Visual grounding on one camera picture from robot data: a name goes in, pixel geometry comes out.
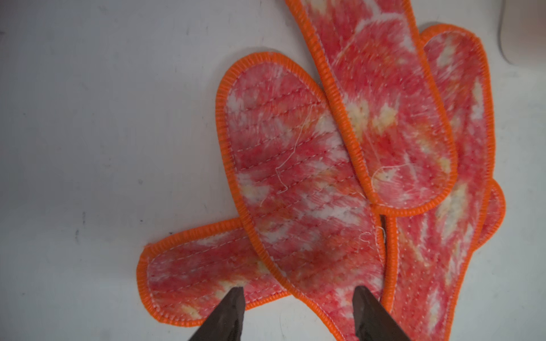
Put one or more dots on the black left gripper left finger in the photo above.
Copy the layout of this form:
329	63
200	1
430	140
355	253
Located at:
225	323

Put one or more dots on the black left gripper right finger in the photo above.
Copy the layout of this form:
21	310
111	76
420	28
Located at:
372	321

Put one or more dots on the red orange-edged insole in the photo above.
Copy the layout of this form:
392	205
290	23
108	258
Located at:
183	277
428	254
295	188
372	65

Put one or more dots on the white rectangular storage tray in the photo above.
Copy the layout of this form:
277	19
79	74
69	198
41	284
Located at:
522	32

